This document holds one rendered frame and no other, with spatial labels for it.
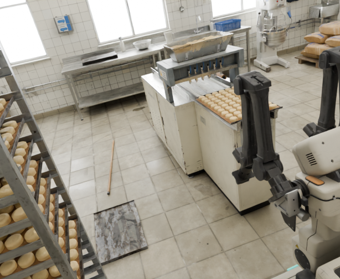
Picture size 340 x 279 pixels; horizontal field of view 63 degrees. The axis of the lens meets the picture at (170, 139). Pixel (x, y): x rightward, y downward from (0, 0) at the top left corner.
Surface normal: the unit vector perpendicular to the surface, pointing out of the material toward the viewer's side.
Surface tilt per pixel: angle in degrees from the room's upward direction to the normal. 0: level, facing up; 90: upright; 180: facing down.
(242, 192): 90
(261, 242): 0
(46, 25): 90
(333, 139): 48
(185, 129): 90
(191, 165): 90
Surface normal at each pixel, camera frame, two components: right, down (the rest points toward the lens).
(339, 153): 0.11, -0.28
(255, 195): 0.32, 0.40
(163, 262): -0.18, -0.86
